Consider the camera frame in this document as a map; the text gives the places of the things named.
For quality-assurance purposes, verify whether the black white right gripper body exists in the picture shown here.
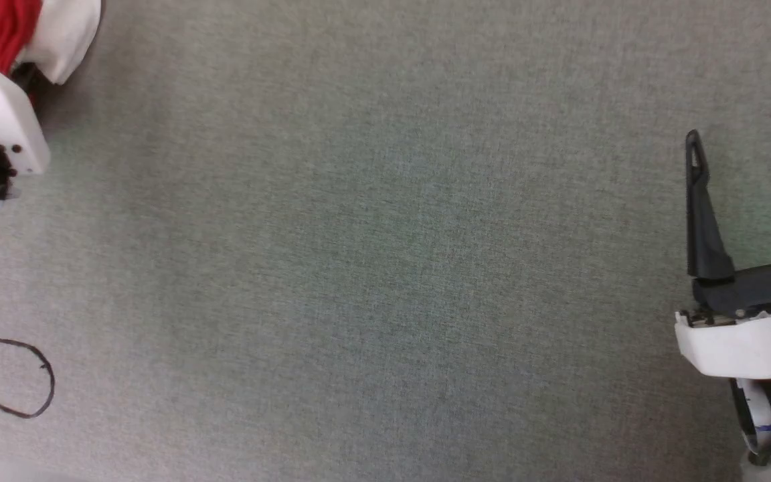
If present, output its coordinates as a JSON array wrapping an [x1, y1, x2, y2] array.
[[674, 251, 771, 382]]

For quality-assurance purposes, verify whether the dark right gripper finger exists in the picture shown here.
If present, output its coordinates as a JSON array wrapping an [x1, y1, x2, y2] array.
[[685, 129, 736, 281]]

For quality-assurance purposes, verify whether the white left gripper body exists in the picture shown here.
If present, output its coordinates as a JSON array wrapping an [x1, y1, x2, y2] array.
[[0, 54, 51, 177]]

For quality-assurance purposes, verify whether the thin black cable loop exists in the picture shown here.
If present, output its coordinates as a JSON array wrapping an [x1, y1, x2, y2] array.
[[0, 331, 57, 420]]

